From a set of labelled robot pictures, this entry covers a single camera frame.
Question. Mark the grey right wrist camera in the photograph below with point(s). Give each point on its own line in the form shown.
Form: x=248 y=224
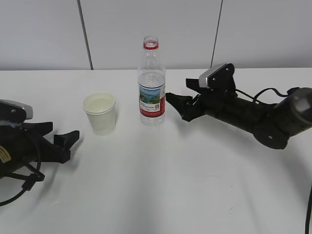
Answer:
x=219 y=77

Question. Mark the white paper cup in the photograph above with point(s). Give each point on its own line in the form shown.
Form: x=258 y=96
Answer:
x=100 y=110

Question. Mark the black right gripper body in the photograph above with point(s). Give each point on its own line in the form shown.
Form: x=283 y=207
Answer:
x=227 y=107

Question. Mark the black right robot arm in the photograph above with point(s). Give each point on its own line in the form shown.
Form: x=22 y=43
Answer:
x=271 y=124

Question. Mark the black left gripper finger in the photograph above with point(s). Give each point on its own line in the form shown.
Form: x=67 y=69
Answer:
x=42 y=128
x=66 y=141

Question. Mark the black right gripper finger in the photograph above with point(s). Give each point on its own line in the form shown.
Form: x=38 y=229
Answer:
x=193 y=84
x=183 y=104

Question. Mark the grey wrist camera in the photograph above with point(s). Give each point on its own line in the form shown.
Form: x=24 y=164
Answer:
x=219 y=77
x=13 y=113

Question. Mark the clear plastic water bottle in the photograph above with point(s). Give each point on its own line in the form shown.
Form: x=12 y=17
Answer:
x=151 y=84

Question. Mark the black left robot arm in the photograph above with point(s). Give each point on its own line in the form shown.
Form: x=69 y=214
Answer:
x=24 y=144

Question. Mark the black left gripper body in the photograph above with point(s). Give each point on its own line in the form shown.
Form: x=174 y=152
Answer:
x=19 y=147

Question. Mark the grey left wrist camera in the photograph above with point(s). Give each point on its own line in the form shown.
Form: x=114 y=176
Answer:
x=13 y=113

